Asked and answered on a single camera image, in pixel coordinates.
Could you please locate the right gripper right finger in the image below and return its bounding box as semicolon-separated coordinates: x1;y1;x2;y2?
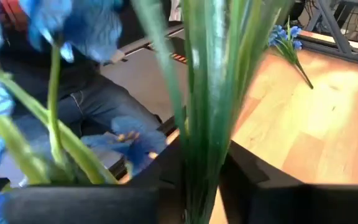
218;141;305;224

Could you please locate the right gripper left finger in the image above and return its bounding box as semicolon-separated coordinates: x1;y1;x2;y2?
119;136;186;224

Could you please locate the blue flower bunch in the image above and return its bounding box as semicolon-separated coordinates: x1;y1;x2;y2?
0;0;295;224
267;18;315;90

